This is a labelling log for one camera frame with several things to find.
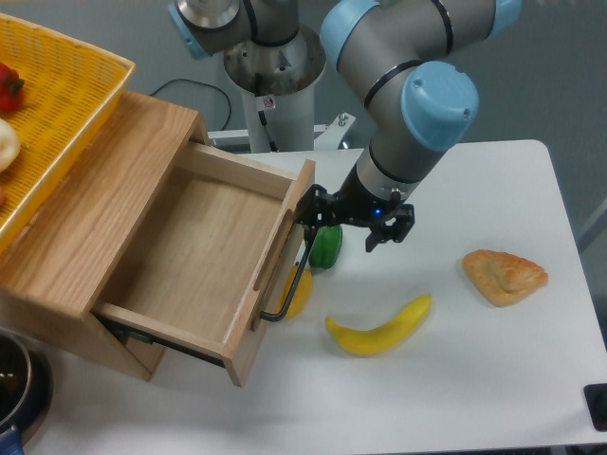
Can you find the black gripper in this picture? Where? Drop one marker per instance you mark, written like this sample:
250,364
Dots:
388,220

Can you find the wooden top drawer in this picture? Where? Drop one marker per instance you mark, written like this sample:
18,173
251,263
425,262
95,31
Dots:
212,254

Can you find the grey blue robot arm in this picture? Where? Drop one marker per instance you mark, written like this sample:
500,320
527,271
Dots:
393,55

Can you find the wooden drawer cabinet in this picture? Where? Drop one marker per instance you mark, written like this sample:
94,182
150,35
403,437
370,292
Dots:
53,273

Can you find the green toy bell pepper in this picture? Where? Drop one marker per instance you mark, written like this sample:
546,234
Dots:
326,248

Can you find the yellow toy bell pepper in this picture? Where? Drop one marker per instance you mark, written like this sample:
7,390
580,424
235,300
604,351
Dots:
302,293

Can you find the yellow toy banana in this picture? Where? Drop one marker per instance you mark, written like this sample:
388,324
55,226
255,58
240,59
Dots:
385,337

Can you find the toy bread pastry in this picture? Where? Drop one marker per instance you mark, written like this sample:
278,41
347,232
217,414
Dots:
503,278

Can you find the black corner object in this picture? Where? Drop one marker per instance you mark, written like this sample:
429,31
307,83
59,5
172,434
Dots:
596,400

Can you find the yellow plastic basket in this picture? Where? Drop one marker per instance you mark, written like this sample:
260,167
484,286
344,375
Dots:
71,89

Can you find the white toy vegetable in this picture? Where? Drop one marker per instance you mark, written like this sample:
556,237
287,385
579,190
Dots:
10,145

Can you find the red toy pepper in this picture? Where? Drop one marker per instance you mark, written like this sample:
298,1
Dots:
12,94

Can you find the dark metal pot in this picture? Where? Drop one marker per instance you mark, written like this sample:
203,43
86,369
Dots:
26,391

